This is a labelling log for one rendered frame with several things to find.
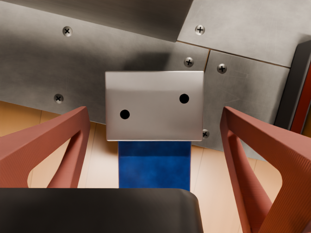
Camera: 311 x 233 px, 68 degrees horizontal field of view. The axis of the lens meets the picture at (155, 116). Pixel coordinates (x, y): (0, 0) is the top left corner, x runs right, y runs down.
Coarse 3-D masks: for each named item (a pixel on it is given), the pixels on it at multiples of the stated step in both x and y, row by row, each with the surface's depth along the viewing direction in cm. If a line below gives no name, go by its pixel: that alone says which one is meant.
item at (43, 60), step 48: (240, 0) 16; (288, 0) 16; (0, 48) 17; (48, 48) 17; (96, 48) 17; (144, 48) 17; (192, 48) 17; (240, 48) 17; (288, 48) 17; (0, 96) 17; (48, 96) 17; (96, 96) 17; (240, 96) 17; (192, 144) 17
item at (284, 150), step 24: (240, 120) 10; (240, 144) 12; (264, 144) 8; (288, 144) 7; (240, 168) 11; (288, 168) 7; (240, 192) 10; (264, 192) 10; (288, 192) 7; (240, 216) 11; (264, 216) 10; (288, 216) 7
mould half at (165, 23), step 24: (0, 0) 16; (24, 0) 15; (48, 0) 13; (72, 0) 12; (96, 0) 11; (120, 0) 11; (144, 0) 10; (168, 0) 9; (192, 0) 9; (120, 24) 15; (144, 24) 14; (168, 24) 12
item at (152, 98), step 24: (120, 72) 11; (144, 72) 11; (168, 72) 11; (192, 72) 11; (120, 96) 12; (144, 96) 12; (168, 96) 12; (192, 96) 12; (120, 120) 12; (144, 120) 12; (168, 120) 12; (192, 120) 12; (120, 144) 13; (144, 144) 13; (168, 144) 13; (120, 168) 13; (144, 168) 13; (168, 168) 13
